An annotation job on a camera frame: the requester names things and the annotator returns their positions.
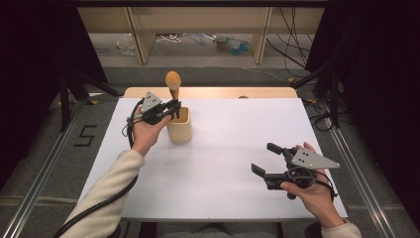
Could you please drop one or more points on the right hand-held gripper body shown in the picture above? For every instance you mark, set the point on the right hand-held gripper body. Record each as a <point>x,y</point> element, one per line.
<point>310,160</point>

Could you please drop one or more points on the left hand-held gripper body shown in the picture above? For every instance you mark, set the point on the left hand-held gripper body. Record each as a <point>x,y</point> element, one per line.
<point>151,102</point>

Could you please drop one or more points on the wooden spoon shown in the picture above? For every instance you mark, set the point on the wooden spoon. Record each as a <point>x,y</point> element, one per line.
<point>173,82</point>

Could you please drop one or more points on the cream square ceramic cup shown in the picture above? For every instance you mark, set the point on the cream square ceramic cup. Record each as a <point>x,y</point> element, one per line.
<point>180,132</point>

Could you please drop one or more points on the person's left hand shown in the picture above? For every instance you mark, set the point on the person's left hand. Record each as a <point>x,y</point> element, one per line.
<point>145,135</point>

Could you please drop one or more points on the person's right hand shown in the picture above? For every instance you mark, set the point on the person's right hand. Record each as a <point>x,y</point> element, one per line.
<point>320,201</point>

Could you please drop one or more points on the white table cover sheet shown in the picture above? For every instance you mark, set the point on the white table cover sheet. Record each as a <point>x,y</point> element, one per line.
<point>214,158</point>

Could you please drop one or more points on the light wooden table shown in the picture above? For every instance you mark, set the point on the light wooden table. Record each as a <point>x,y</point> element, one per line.
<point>231,92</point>

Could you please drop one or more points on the clear plastic bag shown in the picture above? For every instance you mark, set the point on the clear plastic bag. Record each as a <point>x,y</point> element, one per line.
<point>126,44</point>

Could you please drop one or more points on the black metal stand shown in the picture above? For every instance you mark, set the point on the black metal stand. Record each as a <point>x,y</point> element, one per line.
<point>334,99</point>
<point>64,105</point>

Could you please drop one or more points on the green plastic packet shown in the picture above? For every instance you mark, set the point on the green plastic packet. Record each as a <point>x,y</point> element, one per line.
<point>231,44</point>

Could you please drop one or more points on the beige wooden desk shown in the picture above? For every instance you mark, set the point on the beige wooden desk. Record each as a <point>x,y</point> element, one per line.
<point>198,20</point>

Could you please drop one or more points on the black curtain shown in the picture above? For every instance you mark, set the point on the black curtain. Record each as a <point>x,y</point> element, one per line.
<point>379,66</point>
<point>33,49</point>

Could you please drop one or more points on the aluminium floor rail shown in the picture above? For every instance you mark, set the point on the aluminium floor rail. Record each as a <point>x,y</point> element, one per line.
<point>363,195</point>
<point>29,201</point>

